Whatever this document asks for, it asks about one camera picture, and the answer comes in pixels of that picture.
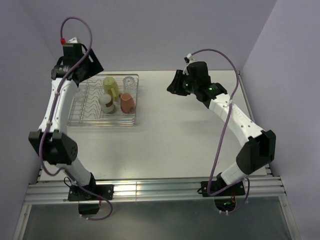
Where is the large clear plastic tumbler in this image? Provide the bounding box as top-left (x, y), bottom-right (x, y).
top-left (122, 76), bottom-right (137, 95)

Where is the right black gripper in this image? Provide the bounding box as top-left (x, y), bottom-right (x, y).
top-left (166, 69), bottom-right (199, 96)

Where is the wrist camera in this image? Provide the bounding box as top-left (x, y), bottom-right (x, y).
top-left (60, 37), bottom-right (83, 59)
top-left (184, 53), bottom-right (198, 65)

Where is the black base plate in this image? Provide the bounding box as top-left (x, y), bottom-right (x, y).
top-left (197, 180), bottom-right (246, 197)
top-left (67, 184), bottom-right (114, 202)

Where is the small clear plastic glass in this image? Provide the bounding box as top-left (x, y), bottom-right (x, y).
top-left (73, 89), bottom-right (85, 104)

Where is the aluminium rail frame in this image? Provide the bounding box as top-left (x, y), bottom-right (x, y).
top-left (24, 70), bottom-right (287, 205)

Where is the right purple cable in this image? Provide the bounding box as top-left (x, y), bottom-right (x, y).
top-left (192, 48), bottom-right (251, 215)

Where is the brown metal-lined cup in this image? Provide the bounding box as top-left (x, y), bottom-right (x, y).
top-left (98, 93), bottom-right (115, 114)

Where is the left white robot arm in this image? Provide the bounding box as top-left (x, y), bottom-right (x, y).
top-left (28, 43), bottom-right (103, 200)

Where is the purple cable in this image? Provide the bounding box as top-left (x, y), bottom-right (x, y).
top-left (39, 16), bottom-right (114, 222)
top-left (192, 48), bottom-right (251, 215)

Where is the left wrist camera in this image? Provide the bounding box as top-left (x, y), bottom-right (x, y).
top-left (60, 37), bottom-right (83, 59)

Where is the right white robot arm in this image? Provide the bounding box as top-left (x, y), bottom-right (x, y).
top-left (167, 61), bottom-right (276, 195)

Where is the pink patterned ceramic mug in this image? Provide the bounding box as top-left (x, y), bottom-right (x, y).
top-left (119, 92), bottom-right (136, 114)

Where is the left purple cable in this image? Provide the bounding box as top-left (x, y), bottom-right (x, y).
top-left (39, 16), bottom-right (114, 222)

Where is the clear wire dish rack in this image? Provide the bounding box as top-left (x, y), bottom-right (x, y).
top-left (67, 72), bottom-right (139, 127)

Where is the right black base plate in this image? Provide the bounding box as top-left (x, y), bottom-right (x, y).
top-left (197, 180), bottom-right (246, 197)

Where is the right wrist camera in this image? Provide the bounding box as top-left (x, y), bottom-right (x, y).
top-left (184, 53), bottom-right (198, 65)

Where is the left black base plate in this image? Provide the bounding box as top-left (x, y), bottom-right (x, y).
top-left (67, 184), bottom-right (114, 202)

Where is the pale yellow plastic mug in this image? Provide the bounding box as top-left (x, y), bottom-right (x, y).
top-left (102, 76), bottom-right (120, 101)

